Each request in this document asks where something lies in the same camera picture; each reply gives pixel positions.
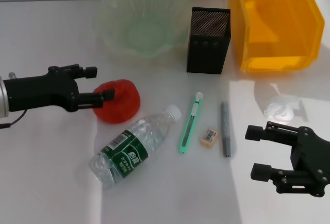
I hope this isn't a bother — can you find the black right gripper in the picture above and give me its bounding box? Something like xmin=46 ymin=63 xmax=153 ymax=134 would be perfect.
xmin=244 ymin=121 xmax=330 ymax=198

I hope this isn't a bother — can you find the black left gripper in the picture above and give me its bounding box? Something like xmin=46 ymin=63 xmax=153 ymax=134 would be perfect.
xmin=5 ymin=63 xmax=116 ymax=113

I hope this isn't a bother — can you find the grey marker pen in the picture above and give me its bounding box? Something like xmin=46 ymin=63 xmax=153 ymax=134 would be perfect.
xmin=220 ymin=101 xmax=232 ymax=158

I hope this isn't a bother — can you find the red knitted toy orange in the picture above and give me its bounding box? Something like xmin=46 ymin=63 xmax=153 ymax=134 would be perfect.
xmin=92 ymin=78 xmax=141 ymax=124

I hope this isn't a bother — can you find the white paper ball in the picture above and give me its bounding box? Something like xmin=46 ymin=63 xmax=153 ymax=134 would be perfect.
xmin=264 ymin=97 xmax=294 ymax=124

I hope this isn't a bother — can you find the beige eraser with barcode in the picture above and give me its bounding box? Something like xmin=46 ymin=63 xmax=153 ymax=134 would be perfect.
xmin=200 ymin=127 xmax=219 ymax=148

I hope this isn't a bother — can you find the green utility knife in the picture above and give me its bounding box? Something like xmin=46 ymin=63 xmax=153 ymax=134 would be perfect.
xmin=178 ymin=91 xmax=204 ymax=155

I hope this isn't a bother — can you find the clear water bottle green label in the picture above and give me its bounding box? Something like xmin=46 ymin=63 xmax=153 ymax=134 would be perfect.
xmin=89 ymin=104 xmax=183 ymax=190

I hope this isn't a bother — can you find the green glass fruit plate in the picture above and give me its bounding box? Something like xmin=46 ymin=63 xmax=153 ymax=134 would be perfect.
xmin=95 ymin=0 xmax=191 ymax=59

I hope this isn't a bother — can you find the black mesh pen holder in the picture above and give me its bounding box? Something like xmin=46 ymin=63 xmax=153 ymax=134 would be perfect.
xmin=186 ymin=6 xmax=232 ymax=75

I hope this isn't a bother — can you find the yellow plastic bin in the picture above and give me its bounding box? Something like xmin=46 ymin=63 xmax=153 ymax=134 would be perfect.
xmin=227 ymin=0 xmax=325 ymax=73

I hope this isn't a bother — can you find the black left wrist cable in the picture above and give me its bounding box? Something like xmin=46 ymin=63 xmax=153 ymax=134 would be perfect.
xmin=0 ymin=109 xmax=27 ymax=130

